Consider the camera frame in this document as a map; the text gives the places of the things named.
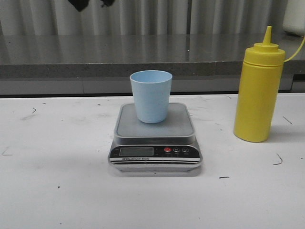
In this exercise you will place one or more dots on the light blue plastic cup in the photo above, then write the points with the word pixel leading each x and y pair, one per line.
pixel 151 91

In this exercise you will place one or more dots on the yellow squeeze bottle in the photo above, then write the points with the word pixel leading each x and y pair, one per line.
pixel 258 89

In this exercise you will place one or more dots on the grey stone counter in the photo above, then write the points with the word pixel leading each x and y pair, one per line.
pixel 77 65

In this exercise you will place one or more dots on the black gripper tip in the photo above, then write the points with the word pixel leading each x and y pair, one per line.
pixel 80 5

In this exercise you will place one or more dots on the grey pleated curtain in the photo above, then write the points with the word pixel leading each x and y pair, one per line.
pixel 140 17

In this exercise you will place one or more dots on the white rice cooker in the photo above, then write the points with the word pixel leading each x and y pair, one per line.
pixel 294 17

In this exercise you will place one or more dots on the digital kitchen scale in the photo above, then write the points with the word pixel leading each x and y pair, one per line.
pixel 166 149

